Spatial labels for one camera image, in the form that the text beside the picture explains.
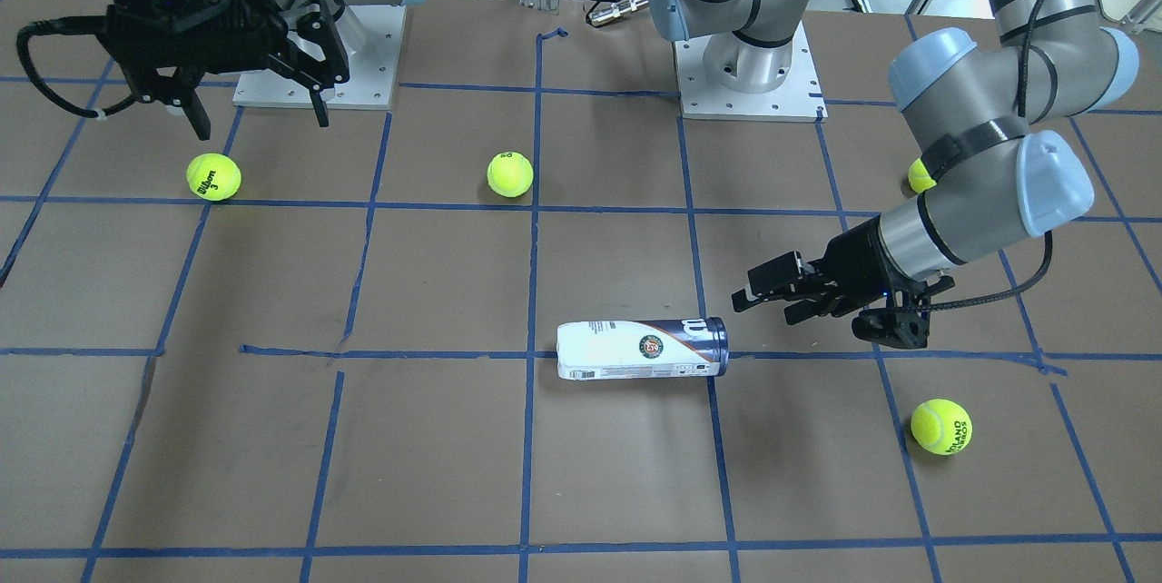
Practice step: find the white blue tennis ball can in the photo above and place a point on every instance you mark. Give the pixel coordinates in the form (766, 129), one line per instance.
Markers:
(642, 349)

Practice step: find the tennis ball by near base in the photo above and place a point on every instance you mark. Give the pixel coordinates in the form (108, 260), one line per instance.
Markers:
(213, 177)

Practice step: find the tennis ball far outer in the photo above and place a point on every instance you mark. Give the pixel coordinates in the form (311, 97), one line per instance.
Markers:
(918, 178)

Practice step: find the tennis ball centre row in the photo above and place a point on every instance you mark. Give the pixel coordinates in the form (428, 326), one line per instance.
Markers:
(941, 427)

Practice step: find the tennis ball near front edge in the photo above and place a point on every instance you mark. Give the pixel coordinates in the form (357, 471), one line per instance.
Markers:
(510, 174)

